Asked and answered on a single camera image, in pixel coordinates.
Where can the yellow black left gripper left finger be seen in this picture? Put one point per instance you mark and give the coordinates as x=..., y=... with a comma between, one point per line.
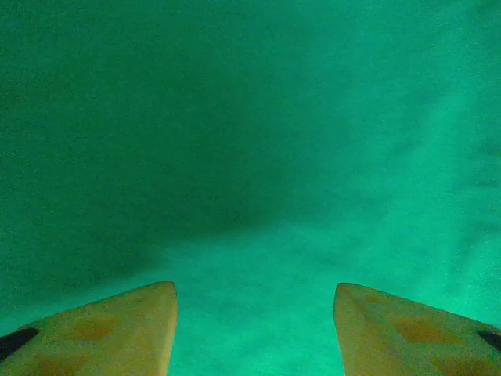
x=98, y=337

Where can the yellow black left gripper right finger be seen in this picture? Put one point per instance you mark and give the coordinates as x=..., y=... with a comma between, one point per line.
x=411, y=337

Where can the green t-shirt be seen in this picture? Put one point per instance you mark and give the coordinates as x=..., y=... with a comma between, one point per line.
x=250, y=117

